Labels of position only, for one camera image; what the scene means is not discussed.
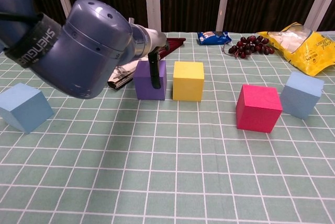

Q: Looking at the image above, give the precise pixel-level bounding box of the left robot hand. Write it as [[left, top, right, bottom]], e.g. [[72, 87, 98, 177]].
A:
[[147, 31, 171, 90]]

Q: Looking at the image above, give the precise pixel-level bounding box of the purple foam cube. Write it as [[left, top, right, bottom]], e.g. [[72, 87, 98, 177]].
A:
[[133, 60, 168, 101]]

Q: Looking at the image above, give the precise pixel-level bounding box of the yellow foam cube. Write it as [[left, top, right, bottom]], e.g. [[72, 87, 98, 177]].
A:
[[172, 61, 205, 102]]

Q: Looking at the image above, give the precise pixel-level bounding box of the magenta foam cube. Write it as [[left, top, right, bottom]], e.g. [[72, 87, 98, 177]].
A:
[[235, 84, 284, 133]]

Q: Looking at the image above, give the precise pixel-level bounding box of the painted paper folding fan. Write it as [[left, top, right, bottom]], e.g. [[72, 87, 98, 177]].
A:
[[107, 37, 187, 91]]

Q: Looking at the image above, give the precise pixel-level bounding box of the blue snack packet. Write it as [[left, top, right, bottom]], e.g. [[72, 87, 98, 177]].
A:
[[196, 30, 233, 46]]

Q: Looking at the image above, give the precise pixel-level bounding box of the dark red grape bunch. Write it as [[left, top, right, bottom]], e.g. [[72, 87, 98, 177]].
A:
[[221, 35, 275, 59]]

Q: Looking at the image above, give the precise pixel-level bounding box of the green checked tablecloth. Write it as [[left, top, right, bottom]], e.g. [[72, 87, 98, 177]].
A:
[[0, 30, 335, 224]]

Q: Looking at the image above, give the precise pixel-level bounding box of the light blue foam cube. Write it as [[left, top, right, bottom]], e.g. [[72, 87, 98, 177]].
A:
[[280, 71, 326, 120], [0, 82, 55, 134]]

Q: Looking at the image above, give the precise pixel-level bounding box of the yellow snack bag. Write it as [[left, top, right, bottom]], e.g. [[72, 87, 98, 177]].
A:
[[256, 21, 335, 77]]

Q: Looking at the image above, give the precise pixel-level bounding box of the black velcro strap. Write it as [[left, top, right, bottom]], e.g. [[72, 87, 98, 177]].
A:
[[4, 13, 63, 68]]

